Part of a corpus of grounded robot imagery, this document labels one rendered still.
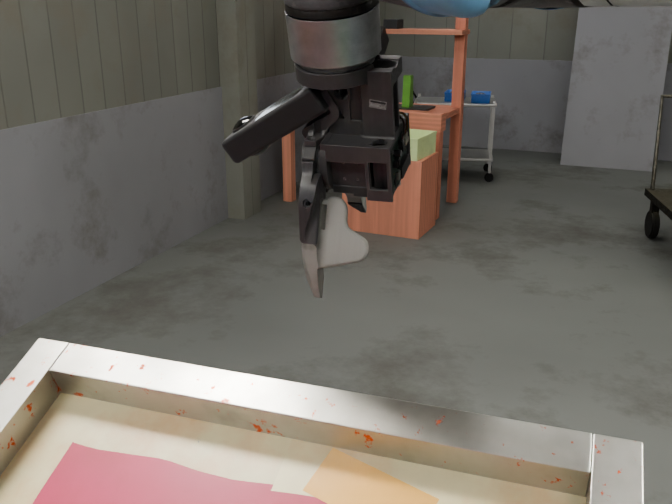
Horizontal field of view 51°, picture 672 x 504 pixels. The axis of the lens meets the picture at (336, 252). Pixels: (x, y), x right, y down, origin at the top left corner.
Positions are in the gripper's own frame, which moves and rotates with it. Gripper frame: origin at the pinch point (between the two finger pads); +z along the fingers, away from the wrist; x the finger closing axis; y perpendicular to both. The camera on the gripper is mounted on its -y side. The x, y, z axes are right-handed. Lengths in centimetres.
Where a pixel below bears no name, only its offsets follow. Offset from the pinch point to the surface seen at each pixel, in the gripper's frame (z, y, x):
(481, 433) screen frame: 6.2, 16.7, -14.3
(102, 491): 10.6, -14.9, -24.7
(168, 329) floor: 215, -184, 196
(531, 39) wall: 262, -41, 807
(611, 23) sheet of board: 230, 45, 772
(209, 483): 10.4, -5.7, -21.7
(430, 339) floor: 225, -42, 229
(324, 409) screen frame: 6.2, 3.1, -14.8
